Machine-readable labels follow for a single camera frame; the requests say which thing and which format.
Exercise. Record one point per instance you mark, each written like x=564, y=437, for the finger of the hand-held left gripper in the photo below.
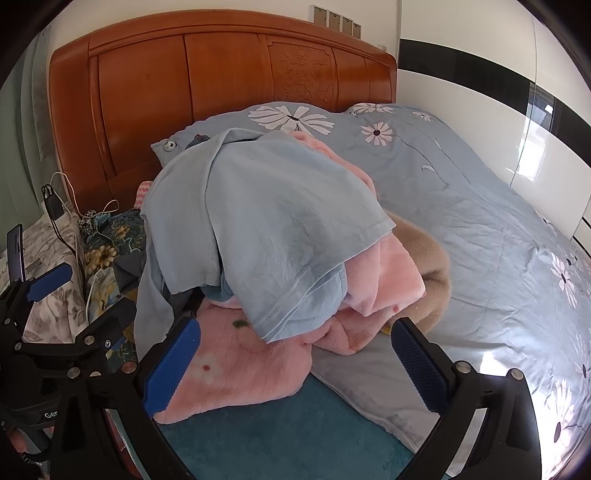
x=48, y=278
x=99, y=330

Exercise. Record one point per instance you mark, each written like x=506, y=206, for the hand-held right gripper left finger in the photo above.
x=171, y=369

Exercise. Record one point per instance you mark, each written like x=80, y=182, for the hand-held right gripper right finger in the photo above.
x=420, y=374

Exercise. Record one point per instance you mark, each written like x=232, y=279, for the light blue shirt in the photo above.
x=277, y=221

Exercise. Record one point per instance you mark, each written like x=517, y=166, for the dark smartphone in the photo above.
x=16, y=254

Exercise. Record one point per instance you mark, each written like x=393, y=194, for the dark floral plush blanket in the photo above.
x=106, y=254

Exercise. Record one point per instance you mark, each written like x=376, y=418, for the dark grey cloth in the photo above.
x=125, y=273

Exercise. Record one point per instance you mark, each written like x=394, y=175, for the black white spotted cloth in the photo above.
x=87, y=222

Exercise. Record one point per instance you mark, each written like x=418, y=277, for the pink fleece blanket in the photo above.
x=240, y=369

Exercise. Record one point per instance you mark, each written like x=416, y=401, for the black charger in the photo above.
x=54, y=203

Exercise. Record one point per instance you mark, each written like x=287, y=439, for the beige plush blanket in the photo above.
x=429, y=258

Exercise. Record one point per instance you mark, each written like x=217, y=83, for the pink white zigzag cloth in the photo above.
x=144, y=194

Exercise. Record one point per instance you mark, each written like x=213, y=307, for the teal patterned blanket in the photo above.
x=286, y=438

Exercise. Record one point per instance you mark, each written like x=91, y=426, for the light blue floral duvet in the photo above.
x=485, y=230

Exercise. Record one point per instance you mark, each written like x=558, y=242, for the round panda button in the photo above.
x=168, y=146

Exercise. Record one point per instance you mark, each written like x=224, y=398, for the glossy white black-striped wardrobe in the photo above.
x=461, y=115

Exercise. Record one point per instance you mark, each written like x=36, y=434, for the orange wooden bed frame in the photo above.
x=138, y=92

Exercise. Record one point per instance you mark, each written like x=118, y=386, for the beige wall switch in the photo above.
x=334, y=19
x=356, y=29
x=318, y=14
x=346, y=24

